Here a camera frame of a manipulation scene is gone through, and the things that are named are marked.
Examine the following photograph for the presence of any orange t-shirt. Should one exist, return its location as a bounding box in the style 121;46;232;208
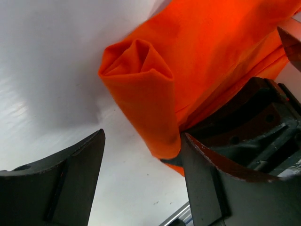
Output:
97;0;301;177

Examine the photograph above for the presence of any aluminium front rail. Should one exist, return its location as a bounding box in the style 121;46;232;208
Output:
159;202;194;226

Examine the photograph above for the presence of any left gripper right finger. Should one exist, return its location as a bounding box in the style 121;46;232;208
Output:
181;133;301;226

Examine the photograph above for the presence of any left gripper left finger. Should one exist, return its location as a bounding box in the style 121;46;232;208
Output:
0;129;105;226

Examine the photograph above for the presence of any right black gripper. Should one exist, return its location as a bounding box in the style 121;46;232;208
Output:
186;77;301;176

